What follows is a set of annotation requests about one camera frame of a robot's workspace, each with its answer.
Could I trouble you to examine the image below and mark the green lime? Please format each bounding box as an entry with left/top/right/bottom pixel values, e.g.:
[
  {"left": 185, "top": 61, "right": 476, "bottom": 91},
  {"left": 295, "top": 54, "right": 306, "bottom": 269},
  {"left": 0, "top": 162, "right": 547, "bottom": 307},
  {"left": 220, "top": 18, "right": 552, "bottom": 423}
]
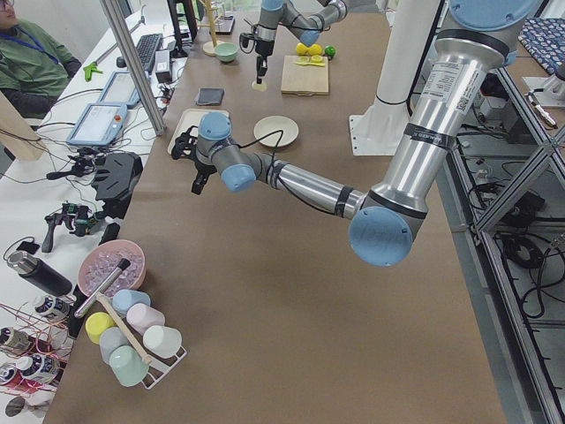
[{"left": 324, "top": 45, "right": 336, "bottom": 59}]

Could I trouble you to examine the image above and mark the black keyboard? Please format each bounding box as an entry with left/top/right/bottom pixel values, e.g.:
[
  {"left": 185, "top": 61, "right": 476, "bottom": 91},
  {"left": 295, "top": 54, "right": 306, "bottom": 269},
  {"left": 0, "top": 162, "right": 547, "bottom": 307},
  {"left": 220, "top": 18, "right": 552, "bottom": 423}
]
[{"left": 136, "top": 34, "right": 162, "bottom": 73}]

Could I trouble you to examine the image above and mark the grey plastic cup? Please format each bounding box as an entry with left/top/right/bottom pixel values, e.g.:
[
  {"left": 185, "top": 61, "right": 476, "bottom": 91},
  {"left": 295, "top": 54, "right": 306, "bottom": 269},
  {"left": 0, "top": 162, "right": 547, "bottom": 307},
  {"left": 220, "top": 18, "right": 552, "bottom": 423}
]
[{"left": 99, "top": 327, "right": 130, "bottom": 365}]

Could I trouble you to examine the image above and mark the whole yellow lemon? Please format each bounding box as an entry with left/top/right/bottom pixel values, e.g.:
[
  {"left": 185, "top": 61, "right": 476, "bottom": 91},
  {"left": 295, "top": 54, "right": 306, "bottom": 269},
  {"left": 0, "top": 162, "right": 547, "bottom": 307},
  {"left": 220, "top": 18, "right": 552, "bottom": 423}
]
[
  {"left": 295, "top": 42, "right": 310, "bottom": 56},
  {"left": 307, "top": 44, "right": 324, "bottom": 56}
]

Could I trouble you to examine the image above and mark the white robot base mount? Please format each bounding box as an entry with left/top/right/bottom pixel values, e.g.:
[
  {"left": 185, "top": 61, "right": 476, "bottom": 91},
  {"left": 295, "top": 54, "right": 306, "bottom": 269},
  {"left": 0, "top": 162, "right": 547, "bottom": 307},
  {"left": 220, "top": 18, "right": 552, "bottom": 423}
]
[{"left": 350, "top": 0, "right": 443, "bottom": 155}]

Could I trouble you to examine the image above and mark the pink bowl of ice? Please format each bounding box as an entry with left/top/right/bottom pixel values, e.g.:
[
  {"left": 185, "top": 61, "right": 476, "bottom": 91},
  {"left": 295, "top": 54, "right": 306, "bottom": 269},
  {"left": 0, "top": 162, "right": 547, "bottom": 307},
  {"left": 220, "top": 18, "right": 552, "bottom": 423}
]
[{"left": 78, "top": 239, "right": 146, "bottom": 297}]

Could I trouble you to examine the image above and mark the yellow plastic knife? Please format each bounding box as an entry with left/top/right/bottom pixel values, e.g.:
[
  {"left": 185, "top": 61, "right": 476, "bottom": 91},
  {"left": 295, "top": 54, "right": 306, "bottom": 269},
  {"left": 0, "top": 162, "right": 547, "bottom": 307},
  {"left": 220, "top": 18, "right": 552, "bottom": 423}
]
[{"left": 294, "top": 60, "right": 326, "bottom": 67}]

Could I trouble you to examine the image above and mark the cream rabbit tray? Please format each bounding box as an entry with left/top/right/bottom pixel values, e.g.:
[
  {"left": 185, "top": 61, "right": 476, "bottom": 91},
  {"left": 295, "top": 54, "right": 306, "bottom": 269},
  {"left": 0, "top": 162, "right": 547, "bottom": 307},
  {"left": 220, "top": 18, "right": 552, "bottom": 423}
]
[{"left": 168, "top": 109, "right": 232, "bottom": 159}]

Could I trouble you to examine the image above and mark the aluminium frame post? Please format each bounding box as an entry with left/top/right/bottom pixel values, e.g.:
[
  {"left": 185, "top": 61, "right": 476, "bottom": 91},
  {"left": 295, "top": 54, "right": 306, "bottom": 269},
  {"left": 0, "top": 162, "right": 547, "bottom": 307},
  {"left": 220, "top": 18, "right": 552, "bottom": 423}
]
[{"left": 100, "top": 0, "right": 165, "bottom": 136}]

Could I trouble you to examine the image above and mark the pink plastic cup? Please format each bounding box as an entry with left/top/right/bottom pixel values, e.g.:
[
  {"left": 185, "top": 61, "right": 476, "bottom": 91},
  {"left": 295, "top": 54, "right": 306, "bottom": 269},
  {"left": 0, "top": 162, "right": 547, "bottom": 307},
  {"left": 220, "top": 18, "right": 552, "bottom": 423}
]
[{"left": 126, "top": 303, "right": 165, "bottom": 336}]

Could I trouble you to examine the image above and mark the wooden cutting board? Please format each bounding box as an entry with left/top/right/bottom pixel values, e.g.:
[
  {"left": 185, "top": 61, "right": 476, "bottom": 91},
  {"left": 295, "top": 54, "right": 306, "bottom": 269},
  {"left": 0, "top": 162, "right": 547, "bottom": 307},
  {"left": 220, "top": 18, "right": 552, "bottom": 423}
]
[{"left": 281, "top": 56, "right": 329, "bottom": 95}]

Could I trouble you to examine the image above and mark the black thermos bottle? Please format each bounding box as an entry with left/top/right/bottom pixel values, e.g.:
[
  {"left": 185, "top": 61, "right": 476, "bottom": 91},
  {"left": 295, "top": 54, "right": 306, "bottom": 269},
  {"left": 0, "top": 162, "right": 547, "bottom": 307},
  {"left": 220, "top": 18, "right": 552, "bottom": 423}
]
[{"left": 6, "top": 250, "right": 72, "bottom": 297}]

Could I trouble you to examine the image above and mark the white cup rack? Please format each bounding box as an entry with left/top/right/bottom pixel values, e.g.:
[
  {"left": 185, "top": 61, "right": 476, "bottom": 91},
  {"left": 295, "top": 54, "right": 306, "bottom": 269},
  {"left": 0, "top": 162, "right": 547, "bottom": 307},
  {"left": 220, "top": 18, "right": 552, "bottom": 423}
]
[{"left": 97, "top": 294, "right": 188, "bottom": 390}]

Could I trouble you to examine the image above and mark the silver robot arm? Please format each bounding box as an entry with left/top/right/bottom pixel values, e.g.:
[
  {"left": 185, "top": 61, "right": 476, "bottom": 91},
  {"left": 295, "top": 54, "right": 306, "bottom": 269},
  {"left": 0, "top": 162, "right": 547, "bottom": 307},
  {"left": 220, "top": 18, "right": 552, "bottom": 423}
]
[
  {"left": 189, "top": 1, "right": 536, "bottom": 267},
  {"left": 251, "top": 0, "right": 350, "bottom": 91}
]

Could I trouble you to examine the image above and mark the black framed tray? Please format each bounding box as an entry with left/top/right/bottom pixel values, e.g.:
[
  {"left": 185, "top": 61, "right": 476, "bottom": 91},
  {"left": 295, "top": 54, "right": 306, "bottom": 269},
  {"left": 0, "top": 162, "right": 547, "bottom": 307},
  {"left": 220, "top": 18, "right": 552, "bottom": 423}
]
[{"left": 200, "top": 16, "right": 236, "bottom": 35}]

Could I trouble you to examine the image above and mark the yellow plastic cup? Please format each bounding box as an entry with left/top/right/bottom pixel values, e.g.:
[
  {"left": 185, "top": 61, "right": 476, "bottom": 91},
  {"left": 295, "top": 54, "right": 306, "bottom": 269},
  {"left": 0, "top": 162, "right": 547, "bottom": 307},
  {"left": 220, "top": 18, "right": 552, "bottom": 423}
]
[{"left": 85, "top": 312, "right": 116, "bottom": 345}]

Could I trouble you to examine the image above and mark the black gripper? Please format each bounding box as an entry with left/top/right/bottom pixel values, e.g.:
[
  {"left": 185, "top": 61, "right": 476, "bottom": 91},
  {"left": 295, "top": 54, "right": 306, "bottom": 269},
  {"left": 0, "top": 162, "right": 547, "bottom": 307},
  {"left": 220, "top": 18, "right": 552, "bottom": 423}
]
[
  {"left": 191, "top": 158, "right": 217, "bottom": 194},
  {"left": 255, "top": 42, "right": 273, "bottom": 83}
]

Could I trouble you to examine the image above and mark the pale cream bun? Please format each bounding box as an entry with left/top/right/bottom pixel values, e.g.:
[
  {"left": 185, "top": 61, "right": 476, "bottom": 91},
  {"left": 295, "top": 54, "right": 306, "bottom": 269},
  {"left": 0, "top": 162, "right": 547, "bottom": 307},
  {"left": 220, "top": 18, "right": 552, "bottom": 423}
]
[{"left": 252, "top": 81, "right": 267, "bottom": 92}]

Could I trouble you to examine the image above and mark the white plastic cup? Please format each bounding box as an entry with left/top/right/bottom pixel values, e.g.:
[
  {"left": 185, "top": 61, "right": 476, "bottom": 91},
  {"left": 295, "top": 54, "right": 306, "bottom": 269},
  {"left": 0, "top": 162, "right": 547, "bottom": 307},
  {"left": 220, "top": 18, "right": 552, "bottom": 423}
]
[{"left": 143, "top": 325, "right": 182, "bottom": 359}]

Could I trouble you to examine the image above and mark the person in green shirt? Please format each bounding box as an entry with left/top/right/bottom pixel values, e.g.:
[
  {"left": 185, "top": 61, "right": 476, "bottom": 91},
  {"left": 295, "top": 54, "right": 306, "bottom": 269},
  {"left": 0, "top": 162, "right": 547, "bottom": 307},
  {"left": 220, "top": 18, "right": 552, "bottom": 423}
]
[{"left": 1, "top": 1, "right": 82, "bottom": 119}]

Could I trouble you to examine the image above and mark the blue plastic cup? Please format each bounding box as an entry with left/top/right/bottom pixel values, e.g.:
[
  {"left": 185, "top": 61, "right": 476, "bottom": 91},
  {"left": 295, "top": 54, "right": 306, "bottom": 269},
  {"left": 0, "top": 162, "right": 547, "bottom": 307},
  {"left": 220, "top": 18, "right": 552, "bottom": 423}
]
[{"left": 112, "top": 289, "right": 151, "bottom": 317}]

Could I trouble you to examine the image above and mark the metal muddler black tip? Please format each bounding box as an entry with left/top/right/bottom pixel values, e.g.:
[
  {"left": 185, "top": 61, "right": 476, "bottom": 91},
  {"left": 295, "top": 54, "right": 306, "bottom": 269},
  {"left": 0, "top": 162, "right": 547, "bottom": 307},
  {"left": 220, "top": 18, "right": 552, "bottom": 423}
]
[{"left": 73, "top": 258, "right": 131, "bottom": 319}]

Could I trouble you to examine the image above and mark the mint plastic cup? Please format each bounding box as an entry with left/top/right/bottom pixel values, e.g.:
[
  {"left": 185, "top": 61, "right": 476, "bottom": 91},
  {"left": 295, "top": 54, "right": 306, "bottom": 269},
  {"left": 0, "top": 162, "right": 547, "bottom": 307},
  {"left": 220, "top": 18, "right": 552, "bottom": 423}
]
[{"left": 109, "top": 345, "right": 149, "bottom": 387}]

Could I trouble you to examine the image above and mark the wooden cup tree stand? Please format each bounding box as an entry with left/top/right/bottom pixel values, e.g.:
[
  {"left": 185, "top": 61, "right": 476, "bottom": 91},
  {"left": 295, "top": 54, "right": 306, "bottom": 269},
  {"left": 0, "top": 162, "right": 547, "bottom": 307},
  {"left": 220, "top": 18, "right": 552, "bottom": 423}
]
[{"left": 198, "top": 0, "right": 222, "bottom": 57}]

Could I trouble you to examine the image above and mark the light green bowl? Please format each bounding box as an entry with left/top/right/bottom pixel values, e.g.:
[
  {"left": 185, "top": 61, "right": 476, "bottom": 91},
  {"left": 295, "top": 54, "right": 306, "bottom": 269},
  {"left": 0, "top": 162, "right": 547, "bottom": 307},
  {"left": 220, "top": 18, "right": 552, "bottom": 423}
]
[{"left": 215, "top": 42, "right": 238, "bottom": 63}]

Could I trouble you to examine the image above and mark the cream round plate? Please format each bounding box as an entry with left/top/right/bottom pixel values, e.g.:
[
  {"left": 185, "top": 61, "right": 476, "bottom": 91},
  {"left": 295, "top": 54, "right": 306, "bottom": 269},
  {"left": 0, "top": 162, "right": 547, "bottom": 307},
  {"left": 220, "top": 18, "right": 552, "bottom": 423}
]
[{"left": 253, "top": 115, "right": 299, "bottom": 148}]

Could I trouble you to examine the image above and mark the blue teach pendant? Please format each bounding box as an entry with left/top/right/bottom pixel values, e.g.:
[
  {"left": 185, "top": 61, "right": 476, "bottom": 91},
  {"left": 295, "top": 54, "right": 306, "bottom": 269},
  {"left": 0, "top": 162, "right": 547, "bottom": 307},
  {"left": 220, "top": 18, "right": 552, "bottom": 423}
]
[
  {"left": 98, "top": 72, "right": 140, "bottom": 109},
  {"left": 66, "top": 102, "right": 128, "bottom": 147}
]

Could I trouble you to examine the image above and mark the grey folded cloth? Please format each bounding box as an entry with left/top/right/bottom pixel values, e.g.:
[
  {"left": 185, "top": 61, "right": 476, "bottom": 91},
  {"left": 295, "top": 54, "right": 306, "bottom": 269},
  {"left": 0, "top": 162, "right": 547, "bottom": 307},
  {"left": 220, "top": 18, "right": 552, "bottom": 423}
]
[{"left": 195, "top": 87, "right": 224, "bottom": 106}]

